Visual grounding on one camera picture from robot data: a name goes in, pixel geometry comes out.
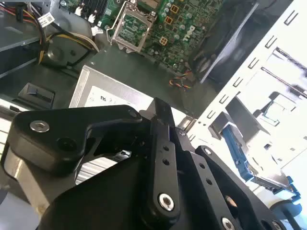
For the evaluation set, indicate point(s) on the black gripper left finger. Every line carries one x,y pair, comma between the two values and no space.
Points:
72,124

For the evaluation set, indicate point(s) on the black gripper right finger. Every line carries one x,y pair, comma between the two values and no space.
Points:
216,182

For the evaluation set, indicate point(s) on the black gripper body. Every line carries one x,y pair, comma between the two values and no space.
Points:
115,191

